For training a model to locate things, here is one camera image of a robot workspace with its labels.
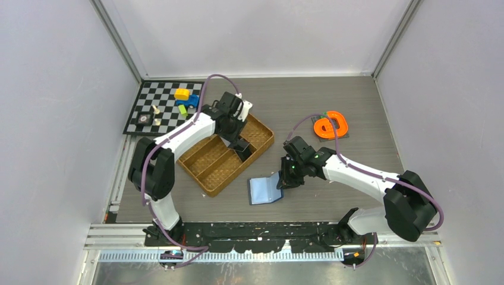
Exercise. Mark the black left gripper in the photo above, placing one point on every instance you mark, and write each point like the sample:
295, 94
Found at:
232, 138

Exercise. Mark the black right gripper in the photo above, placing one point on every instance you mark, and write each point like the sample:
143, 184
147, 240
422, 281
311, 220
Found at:
286, 181

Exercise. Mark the black VIP credit card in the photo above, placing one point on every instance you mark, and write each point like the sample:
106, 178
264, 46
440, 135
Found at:
242, 148

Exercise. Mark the blue leather card holder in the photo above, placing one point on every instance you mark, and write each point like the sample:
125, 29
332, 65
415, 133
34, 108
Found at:
264, 190

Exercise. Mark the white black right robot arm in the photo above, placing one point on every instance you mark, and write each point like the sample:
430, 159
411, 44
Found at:
407, 208

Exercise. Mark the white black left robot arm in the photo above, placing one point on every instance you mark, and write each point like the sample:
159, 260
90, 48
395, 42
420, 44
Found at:
152, 169

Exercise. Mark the woven divided basket tray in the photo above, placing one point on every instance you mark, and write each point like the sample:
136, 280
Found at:
214, 166

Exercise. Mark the blue toy car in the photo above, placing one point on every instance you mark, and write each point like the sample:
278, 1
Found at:
192, 102

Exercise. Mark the green toy block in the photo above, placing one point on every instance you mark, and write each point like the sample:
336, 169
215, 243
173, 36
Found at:
182, 110

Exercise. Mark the yellow toy block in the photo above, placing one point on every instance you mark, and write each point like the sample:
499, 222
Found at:
182, 94

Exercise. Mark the black white checkerboard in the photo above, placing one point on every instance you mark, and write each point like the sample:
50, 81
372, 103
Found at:
159, 93

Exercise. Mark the metal chess pawn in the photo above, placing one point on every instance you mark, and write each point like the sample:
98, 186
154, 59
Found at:
155, 110

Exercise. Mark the black square chess piece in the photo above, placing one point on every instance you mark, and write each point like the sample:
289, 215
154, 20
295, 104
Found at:
144, 119

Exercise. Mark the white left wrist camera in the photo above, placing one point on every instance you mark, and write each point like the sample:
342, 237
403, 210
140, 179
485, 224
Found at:
243, 108

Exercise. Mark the grey base plate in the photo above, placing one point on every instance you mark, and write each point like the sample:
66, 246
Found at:
319, 135

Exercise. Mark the black mounting rail base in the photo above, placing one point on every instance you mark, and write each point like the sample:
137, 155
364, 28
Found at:
257, 237

